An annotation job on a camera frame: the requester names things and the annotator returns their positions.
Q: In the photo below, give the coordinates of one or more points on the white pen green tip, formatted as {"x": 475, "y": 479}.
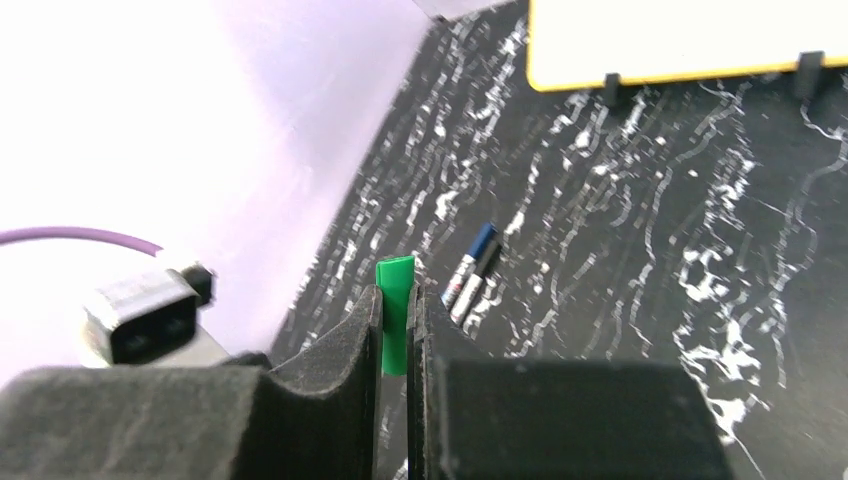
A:
{"x": 472, "y": 286}

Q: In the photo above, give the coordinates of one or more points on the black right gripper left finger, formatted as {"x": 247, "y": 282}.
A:
{"x": 312, "y": 417}

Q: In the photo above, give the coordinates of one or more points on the green pen cap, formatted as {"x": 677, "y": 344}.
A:
{"x": 395, "y": 278}

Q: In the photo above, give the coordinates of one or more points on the white dry-erase board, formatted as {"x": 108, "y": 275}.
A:
{"x": 576, "y": 44}

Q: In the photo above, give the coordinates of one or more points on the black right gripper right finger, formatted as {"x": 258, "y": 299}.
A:
{"x": 474, "y": 416}

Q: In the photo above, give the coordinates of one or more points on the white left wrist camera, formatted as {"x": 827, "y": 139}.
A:
{"x": 150, "y": 318}

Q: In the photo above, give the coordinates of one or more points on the white pen blue cap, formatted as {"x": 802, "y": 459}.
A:
{"x": 466, "y": 265}

